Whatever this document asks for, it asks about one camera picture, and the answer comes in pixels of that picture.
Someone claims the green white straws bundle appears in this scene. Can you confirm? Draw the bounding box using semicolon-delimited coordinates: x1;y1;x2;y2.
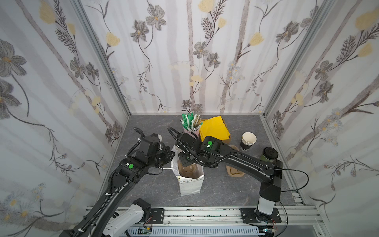
181;113;202;132

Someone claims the black cup lid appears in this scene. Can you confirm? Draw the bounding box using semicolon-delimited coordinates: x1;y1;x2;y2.
262;147;278;161

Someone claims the white patterned paper bag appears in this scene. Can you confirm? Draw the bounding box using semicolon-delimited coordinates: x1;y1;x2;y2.
171;146;204;196

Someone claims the pink cup holder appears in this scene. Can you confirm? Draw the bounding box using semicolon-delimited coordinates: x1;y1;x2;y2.
183;128;200;138

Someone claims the brown pulp carrier top piece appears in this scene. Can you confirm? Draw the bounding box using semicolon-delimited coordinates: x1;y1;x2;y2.
178;161;202;179

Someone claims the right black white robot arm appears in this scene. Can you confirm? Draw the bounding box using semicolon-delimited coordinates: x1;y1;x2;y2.
175;140;283;217

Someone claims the yellow napkins stack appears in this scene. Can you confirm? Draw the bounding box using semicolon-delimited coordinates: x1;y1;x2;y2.
199;116;231;142

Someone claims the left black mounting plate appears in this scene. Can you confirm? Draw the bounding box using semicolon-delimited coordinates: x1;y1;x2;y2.
140;208;165;225

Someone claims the green paper cup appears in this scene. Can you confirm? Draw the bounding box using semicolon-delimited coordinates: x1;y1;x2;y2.
260;154;272;163

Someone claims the black mounting plate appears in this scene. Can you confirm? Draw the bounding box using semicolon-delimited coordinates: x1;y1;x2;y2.
140;208;165;225
240;207;282;225

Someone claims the brown cardboard napkin box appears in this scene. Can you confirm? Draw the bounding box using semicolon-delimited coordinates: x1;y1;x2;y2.
222;117;232;144

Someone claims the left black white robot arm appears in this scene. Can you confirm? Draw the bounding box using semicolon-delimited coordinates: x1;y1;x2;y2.
60;146;175;237

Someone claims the brown pulp cup carrier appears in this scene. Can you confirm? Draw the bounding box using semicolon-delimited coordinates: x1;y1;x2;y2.
225;145;246;178

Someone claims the black paper cup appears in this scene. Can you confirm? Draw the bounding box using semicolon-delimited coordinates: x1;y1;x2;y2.
240;132;257;151

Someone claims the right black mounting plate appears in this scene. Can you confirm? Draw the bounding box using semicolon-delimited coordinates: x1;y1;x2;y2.
240;207;282;225

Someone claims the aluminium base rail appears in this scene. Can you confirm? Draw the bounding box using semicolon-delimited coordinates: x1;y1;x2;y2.
118;205;329;237

